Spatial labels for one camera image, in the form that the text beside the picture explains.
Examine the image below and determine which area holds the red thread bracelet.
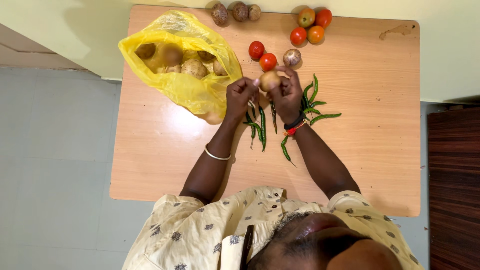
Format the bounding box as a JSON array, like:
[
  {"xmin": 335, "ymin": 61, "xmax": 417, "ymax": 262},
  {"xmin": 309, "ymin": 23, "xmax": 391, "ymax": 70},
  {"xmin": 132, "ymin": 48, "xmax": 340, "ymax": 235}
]
[{"xmin": 283, "ymin": 119, "xmax": 308, "ymax": 137}]

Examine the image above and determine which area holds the black wristband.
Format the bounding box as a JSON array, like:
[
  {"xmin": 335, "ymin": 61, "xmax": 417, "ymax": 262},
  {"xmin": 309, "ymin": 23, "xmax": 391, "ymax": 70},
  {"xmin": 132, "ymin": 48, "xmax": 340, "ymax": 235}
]
[{"xmin": 283, "ymin": 112, "xmax": 305, "ymax": 131}]

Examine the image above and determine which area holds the yellow plastic bag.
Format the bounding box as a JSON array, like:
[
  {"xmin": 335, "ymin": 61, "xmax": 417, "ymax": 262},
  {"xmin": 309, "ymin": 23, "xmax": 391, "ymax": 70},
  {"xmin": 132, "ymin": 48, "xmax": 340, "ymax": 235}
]
[{"xmin": 118, "ymin": 10, "xmax": 244, "ymax": 125}]

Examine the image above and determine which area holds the person's left hand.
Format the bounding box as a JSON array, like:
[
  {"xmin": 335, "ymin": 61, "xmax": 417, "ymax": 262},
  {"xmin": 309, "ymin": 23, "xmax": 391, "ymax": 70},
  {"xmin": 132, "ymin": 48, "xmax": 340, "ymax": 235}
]
[{"xmin": 225, "ymin": 77, "xmax": 260, "ymax": 123}]

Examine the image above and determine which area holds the silver bangle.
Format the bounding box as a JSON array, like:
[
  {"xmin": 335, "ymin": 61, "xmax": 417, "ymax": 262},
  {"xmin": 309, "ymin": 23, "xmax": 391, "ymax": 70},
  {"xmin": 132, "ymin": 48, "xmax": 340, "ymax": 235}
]
[{"xmin": 204, "ymin": 143, "xmax": 232, "ymax": 161}]

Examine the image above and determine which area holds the red tomato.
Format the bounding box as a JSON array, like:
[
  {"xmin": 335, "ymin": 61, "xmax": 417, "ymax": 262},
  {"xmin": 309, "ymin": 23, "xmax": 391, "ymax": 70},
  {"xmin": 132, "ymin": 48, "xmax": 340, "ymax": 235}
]
[
  {"xmin": 259, "ymin": 53, "xmax": 278, "ymax": 72},
  {"xmin": 315, "ymin": 9, "xmax": 333, "ymax": 29},
  {"xmin": 290, "ymin": 26, "xmax": 308, "ymax": 46},
  {"xmin": 248, "ymin": 41, "xmax": 266, "ymax": 60}
]

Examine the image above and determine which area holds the small brown potato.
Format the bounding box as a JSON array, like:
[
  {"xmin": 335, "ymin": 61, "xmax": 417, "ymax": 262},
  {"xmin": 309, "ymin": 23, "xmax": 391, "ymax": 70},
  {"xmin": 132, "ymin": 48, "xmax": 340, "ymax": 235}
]
[{"xmin": 259, "ymin": 70, "xmax": 281, "ymax": 92}]

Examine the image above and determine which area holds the cream patterned shirt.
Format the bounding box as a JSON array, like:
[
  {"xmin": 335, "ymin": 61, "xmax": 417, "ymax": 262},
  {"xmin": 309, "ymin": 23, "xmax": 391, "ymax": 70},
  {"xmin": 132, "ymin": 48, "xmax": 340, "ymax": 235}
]
[{"xmin": 122, "ymin": 185, "xmax": 425, "ymax": 270}]

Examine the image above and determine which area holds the person's right hand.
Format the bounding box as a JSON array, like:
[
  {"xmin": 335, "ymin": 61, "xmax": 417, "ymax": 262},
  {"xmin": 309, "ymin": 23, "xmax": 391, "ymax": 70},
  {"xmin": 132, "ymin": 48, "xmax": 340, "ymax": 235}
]
[{"xmin": 266, "ymin": 65, "xmax": 304, "ymax": 125}]

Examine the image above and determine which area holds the greenish orange tomato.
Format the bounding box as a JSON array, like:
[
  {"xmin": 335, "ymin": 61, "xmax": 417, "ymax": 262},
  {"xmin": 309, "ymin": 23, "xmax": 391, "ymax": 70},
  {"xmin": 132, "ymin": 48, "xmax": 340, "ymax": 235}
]
[{"xmin": 298, "ymin": 8, "xmax": 316, "ymax": 28}]

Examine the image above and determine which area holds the scatter of green chillies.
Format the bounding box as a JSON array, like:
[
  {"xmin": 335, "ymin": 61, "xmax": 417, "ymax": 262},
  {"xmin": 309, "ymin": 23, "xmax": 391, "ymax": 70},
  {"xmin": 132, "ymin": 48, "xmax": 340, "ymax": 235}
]
[{"xmin": 242, "ymin": 73, "xmax": 342, "ymax": 168}]

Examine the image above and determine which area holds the heap of potatoes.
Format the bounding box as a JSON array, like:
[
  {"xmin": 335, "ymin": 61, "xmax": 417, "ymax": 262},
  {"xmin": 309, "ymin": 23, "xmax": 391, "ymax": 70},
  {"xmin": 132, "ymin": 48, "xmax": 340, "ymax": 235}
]
[{"xmin": 134, "ymin": 43, "xmax": 228, "ymax": 80}]

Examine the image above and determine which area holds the black strap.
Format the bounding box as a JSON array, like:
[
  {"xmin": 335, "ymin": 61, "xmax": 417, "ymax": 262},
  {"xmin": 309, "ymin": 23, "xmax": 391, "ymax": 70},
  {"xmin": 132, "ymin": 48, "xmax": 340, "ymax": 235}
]
[{"xmin": 239, "ymin": 224, "xmax": 255, "ymax": 270}]

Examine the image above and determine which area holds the dark wooden cabinet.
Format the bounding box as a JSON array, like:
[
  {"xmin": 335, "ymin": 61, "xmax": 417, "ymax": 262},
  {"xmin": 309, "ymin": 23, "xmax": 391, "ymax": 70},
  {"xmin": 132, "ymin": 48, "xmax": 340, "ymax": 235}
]
[{"xmin": 427, "ymin": 106, "xmax": 480, "ymax": 270}]

